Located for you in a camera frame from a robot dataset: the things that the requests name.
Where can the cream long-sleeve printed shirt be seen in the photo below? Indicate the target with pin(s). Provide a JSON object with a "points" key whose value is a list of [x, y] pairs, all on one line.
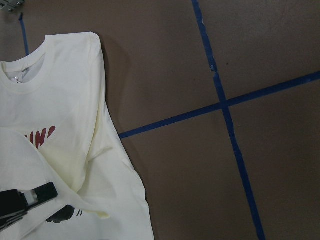
{"points": [[55, 127]]}

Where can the aluminium frame profile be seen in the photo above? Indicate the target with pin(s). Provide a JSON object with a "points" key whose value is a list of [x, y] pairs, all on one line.
{"points": [[10, 5]]}

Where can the blue tape grid lines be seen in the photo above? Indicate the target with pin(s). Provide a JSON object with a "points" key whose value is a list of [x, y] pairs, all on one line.
{"points": [[217, 103]]}

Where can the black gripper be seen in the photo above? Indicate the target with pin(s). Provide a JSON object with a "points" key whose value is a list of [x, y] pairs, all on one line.
{"points": [[13, 205]]}

